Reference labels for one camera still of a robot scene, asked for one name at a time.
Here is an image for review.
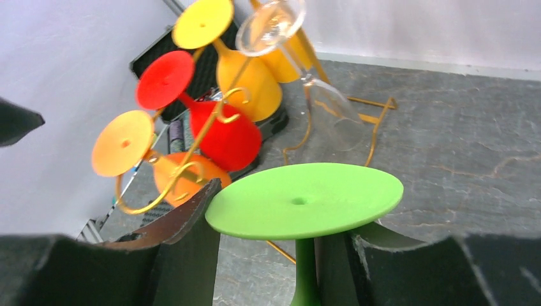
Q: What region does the green plastic wine glass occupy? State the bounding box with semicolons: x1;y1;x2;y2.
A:
205;163;404;305

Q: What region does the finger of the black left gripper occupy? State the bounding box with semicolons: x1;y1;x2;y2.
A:
1;98;45;147

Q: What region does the gold wire wine glass rack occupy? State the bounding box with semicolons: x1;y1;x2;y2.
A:
114;0;398;266

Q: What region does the clear wine glass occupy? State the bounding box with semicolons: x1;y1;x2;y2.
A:
235;1;365;152

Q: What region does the orange plastic wine glass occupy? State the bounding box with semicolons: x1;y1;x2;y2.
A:
91;110;232;215

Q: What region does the grey building baseplate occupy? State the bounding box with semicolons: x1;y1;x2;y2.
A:
140;201;173;227

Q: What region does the yellow plastic wine glass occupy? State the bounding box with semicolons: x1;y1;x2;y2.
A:
260;29;313;84
172;0;283;122

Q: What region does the red plastic wine glass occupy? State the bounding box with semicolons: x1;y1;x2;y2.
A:
136;50;262;171

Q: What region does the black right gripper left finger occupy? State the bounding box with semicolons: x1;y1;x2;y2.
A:
1;179;221;305

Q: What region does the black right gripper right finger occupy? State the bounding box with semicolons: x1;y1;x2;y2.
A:
316;222;540;305

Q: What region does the black poker chip case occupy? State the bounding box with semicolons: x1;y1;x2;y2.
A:
130;25;289;154

